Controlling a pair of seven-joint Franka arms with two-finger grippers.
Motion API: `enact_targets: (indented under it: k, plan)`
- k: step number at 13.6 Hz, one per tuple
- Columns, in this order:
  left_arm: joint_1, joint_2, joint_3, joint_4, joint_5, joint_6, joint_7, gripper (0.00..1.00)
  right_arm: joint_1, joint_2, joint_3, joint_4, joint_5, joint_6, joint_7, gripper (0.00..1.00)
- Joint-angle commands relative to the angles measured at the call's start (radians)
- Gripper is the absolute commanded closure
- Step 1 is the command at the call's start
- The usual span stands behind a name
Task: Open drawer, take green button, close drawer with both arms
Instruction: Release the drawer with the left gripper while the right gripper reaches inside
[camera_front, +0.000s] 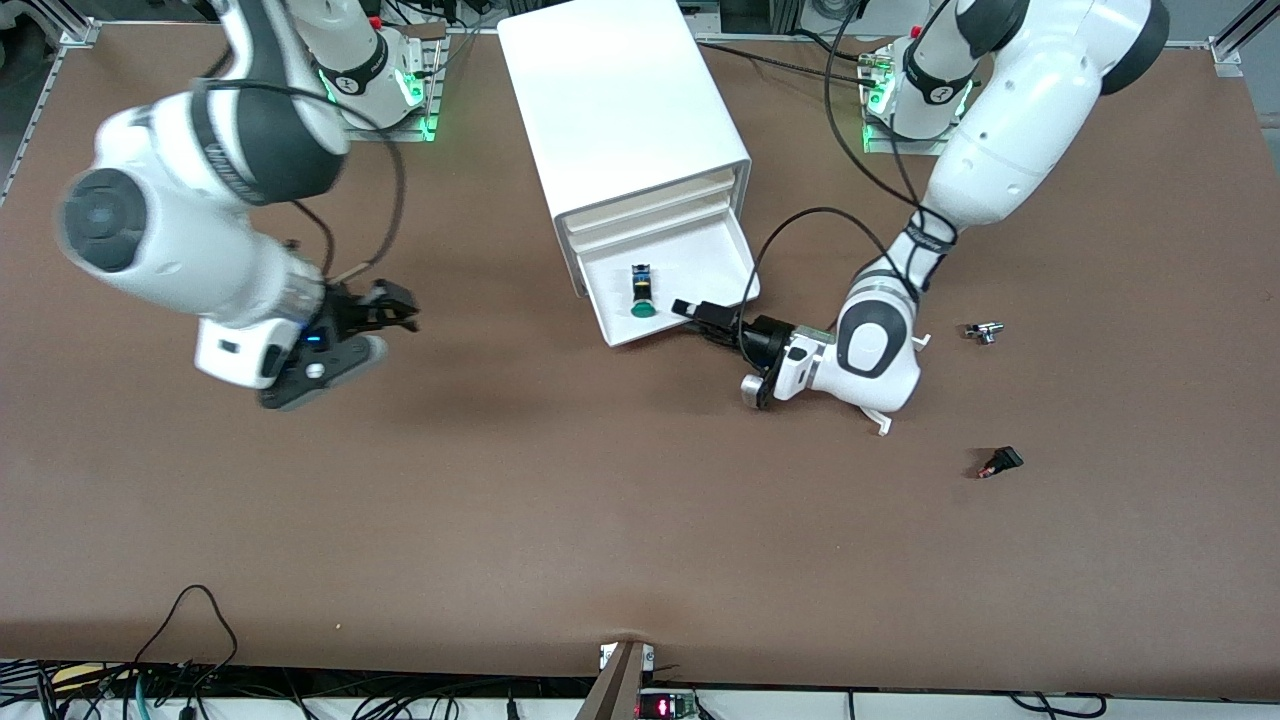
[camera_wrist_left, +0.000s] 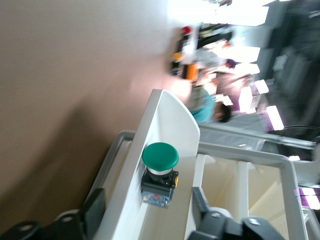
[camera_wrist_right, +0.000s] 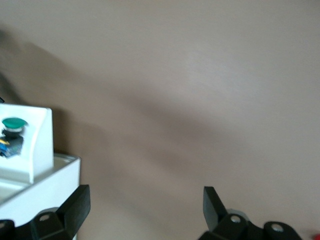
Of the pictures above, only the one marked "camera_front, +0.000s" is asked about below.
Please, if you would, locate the white plastic drawer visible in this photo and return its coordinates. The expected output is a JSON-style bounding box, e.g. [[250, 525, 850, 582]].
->
[[558, 165, 749, 223], [565, 195, 746, 251], [575, 213, 761, 348]]

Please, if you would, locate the white drawer cabinet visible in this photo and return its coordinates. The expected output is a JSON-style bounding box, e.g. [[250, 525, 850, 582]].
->
[[497, 0, 753, 301]]

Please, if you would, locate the white curved plastic arc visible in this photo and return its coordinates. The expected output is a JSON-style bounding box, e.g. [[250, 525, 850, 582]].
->
[[855, 333, 933, 437]]

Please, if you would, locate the table cover mat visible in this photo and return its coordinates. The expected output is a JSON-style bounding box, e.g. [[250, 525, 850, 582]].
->
[[0, 22, 1280, 701]]

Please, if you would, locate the device with red display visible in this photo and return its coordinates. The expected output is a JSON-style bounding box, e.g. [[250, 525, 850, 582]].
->
[[638, 688, 701, 720]]

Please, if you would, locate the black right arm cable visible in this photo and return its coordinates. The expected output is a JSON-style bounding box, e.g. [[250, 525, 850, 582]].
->
[[195, 78, 406, 301]]

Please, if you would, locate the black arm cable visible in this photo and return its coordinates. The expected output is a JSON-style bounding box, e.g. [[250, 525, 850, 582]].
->
[[195, 78, 406, 301], [745, 0, 961, 311]]

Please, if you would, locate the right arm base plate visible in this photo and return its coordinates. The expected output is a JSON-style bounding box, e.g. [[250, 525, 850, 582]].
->
[[333, 25, 448, 142]]

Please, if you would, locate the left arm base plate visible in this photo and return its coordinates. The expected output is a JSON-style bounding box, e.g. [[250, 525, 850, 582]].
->
[[860, 45, 976, 156]]

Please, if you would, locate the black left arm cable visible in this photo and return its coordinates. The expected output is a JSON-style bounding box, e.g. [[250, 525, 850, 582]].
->
[[745, 0, 961, 311]]

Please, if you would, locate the black cable across table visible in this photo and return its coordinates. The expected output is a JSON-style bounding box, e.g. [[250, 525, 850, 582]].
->
[[695, 38, 881, 89]]

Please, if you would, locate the black looped cable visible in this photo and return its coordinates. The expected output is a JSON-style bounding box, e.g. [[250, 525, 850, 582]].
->
[[133, 585, 241, 701]]

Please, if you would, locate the brown wooden post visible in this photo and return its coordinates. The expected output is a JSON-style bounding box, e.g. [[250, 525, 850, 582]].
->
[[575, 640, 649, 720]]

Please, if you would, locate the tangled black cable bundle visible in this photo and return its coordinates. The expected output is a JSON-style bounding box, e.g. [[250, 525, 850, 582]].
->
[[0, 655, 601, 720]]

